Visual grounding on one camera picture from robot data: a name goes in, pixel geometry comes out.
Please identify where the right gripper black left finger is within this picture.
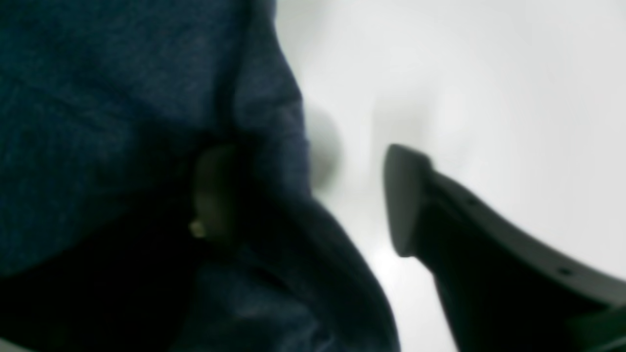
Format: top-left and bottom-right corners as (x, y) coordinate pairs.
(189, 144), (240, 245)

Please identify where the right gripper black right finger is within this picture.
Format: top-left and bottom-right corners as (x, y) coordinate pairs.
(383, 144), (626, 352)

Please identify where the dark blue printed T-shirt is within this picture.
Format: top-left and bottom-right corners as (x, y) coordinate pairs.
(0, 0), (400, 352)

